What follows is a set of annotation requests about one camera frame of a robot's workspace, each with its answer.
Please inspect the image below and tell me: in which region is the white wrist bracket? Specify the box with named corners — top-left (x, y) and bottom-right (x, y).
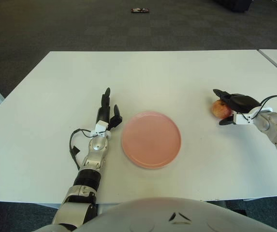
top-left (90, 121), bottom-right (108, 138)
top-left (232, 106), bottom-right (273, 126)

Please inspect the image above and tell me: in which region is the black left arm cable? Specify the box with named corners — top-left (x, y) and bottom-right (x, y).
top-left (69, 128), bottom-right (93, 171)

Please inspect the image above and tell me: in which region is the large black case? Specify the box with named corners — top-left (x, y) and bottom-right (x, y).
top-left (213, 0), bottom-right (253, 13)

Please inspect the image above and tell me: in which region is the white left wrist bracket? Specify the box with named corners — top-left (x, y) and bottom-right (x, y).
top-left (90, 121), bottom-right (108, 138)

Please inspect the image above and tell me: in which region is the pink round plate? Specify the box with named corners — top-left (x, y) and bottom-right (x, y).
top-left (121, 111), bottom-right (182, 169)

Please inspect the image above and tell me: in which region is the red yellow apple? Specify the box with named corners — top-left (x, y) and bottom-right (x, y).
top-left (211, 100), bottom-right (233, 118)

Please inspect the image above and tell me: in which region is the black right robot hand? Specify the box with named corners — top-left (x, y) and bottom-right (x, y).
top-left (212, 88), bottom-right (261, 126)

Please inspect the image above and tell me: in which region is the grey robot torso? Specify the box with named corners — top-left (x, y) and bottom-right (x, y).
top-left (35, 197), bottom-right (277, 232)

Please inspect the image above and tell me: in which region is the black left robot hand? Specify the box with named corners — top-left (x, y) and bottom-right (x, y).
top-left (96, 87), bottom-right (123, 132)

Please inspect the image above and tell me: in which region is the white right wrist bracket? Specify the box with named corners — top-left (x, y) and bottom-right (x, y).
top-left (232, 106), bottom-right (273, 126)

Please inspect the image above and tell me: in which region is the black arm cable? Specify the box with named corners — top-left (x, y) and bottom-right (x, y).
top-left (249, 95), bottom-right (277, 120)
top-left (69, 128), bottom-right (93, 171)

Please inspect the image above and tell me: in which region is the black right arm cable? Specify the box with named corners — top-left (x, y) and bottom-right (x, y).
top-left (249, 95), bottom-right (277, 120)

